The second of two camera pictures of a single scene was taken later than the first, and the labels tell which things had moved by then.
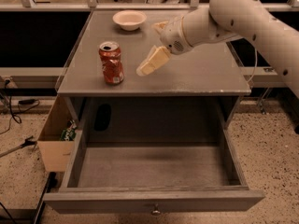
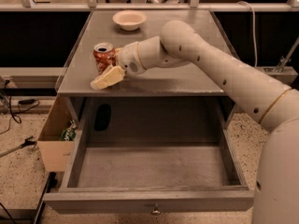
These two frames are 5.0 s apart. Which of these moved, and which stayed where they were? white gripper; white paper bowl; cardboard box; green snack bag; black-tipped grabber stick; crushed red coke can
Moved: white gripper; crushed red coke can
Stayed: black-tipped grabber stick; green snack bag; cardboard box; white paper bowl
